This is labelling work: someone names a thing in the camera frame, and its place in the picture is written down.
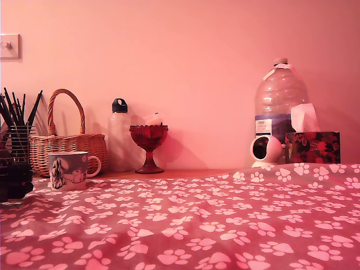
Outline white candle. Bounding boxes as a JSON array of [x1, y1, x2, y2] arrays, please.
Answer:
[[143, 112, 164, 126]]

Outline red glass goblet bowl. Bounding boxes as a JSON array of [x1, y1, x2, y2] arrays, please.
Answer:
[[129, 124, 169, 174]]

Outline clear bottle with dark cap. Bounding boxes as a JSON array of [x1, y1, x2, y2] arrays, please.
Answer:
[[107, 98, 134, 173]]

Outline paw print cloth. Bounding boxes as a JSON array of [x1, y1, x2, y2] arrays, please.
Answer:
[[0, 162, 360, 270]]

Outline large clear water bottle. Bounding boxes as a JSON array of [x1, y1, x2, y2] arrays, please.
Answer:
[[254, 58, 309, 165]]

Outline illustrated ceramic mug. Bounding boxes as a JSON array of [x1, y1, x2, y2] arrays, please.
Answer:
[[47, 151, 101, 192]]

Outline white tissue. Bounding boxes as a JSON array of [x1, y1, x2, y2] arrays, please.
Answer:
[[290, 103, 321, 132]]

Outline floral tissue box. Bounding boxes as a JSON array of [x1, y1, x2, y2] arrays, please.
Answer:
[[285, 130, 341, 164]]

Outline small white round camera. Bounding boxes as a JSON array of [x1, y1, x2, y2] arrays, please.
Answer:
[[250, 136, 283, 169]]

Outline wicker basket with handle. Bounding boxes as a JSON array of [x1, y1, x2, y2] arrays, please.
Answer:
[[29, 88, 109, 177]]

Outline wire utensil rack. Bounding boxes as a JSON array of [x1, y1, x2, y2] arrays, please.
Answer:
[[0, 125, 36, 169]]

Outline wall switch plate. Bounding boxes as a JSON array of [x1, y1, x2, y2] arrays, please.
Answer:
[[0, 34, 22, 60]]

